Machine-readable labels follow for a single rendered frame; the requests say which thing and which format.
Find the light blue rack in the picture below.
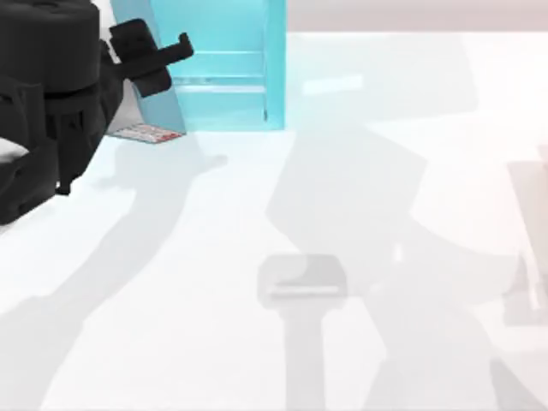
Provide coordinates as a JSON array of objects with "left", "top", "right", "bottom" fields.
[{"left": 109, "top": 0, "right": 287, "bottom": 133}]

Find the red and white book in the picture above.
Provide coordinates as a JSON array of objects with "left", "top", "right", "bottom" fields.
[{"left": 105, "top": 122, "right": 188, "bottom": 147}]

